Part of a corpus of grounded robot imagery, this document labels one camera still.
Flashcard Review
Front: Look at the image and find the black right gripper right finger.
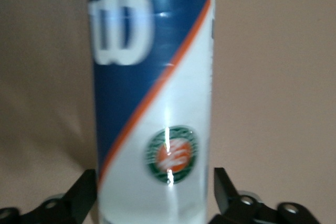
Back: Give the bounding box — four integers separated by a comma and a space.
209, 167, 336, 224

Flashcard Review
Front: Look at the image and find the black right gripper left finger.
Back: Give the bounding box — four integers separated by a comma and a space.
0, 168, 98, 224

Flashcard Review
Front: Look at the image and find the white blue tennis ball can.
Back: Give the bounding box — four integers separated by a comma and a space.
88, 0, 218, 224

